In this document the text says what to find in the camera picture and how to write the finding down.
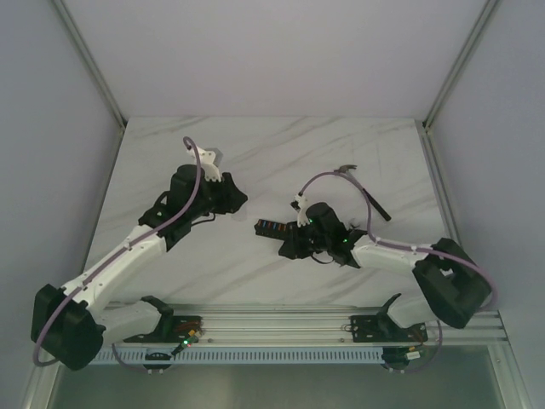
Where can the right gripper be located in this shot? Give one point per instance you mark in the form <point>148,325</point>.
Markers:
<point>292,247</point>

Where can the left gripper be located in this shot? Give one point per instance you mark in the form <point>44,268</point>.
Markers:
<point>230,194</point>

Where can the black fuse box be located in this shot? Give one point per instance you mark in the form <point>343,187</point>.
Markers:
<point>275,230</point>

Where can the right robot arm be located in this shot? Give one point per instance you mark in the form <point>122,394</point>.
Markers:
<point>449,290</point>

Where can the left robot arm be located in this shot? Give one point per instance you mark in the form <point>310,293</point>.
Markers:
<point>71,322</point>

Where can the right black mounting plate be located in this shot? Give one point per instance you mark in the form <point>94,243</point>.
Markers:
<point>380,329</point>

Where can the black mounting plate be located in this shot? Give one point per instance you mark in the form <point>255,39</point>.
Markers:
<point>174,329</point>
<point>380,329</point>

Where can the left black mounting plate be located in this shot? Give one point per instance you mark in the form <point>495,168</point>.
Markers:
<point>174,329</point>

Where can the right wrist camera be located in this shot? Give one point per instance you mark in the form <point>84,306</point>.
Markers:
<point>300,205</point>

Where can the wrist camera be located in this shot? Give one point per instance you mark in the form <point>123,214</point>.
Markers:
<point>209,161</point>
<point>300,205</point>

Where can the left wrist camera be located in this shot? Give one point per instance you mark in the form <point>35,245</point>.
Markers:
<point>209,161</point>

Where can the black handled claw hammer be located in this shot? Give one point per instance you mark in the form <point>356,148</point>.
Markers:
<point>349,171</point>

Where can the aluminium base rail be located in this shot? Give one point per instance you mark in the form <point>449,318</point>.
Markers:
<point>317,326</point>

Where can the slotted cable duct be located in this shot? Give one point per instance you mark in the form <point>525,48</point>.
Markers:
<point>196,355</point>

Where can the left aluminium frame post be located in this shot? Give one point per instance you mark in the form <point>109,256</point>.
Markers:
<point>79,44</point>

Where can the aluminium frame post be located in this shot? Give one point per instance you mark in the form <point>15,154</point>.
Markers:
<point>79,44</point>
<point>461,61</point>

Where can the right aluminium frame post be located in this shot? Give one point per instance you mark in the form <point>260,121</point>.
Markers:
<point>461,61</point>

